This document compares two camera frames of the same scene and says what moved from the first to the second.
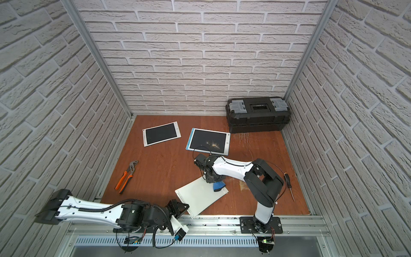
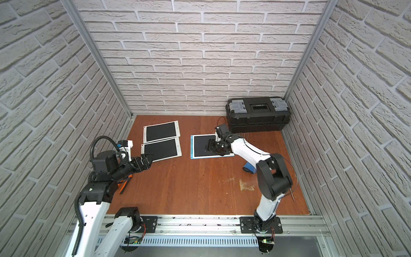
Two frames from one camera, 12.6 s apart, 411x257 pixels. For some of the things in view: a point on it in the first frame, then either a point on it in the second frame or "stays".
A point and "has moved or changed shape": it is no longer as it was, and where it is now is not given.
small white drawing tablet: x=161 y=134 stays
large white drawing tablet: x=199 y=195 → x=163 y=149
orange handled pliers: x=130 y=169 stays
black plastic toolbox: x=258 y=114 stays
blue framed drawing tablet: x=209 y=142 has moved or changed shape
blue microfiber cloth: x=218 y=186 has moved or changed shape
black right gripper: x=209 y=180 → x=210 y=146
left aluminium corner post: x=98 y=52 stays
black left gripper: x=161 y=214 → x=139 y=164
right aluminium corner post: x=329 y=8 stays
